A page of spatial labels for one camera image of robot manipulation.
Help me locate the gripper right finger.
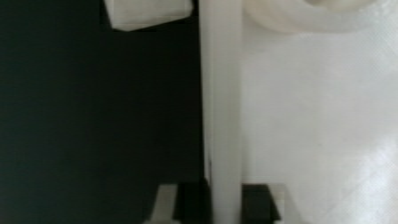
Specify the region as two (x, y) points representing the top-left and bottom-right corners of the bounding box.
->
(241, 184), (282, 224)

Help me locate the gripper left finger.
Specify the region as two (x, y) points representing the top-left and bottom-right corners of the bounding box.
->
(142, 182), (213, 224)

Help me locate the white square tabletop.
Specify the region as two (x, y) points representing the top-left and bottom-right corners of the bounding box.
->
(199, 0), (398, 224)

